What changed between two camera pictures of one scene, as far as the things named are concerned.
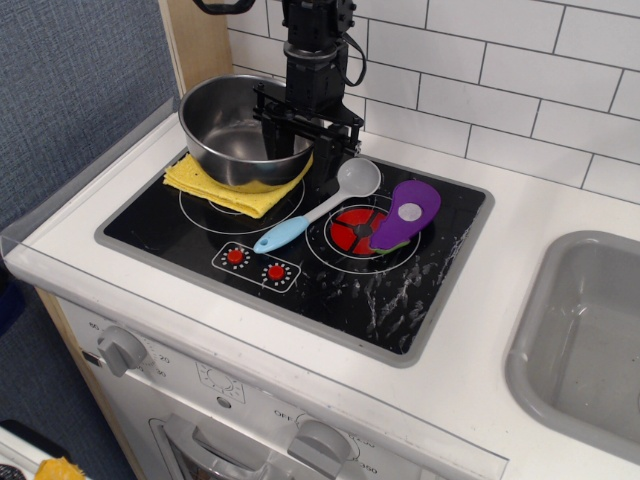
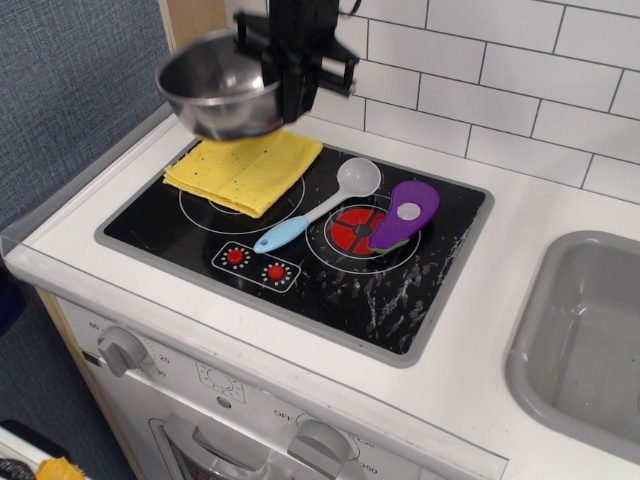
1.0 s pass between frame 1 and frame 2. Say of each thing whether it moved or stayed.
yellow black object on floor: stayed
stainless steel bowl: moved
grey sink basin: stayed
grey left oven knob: stayed
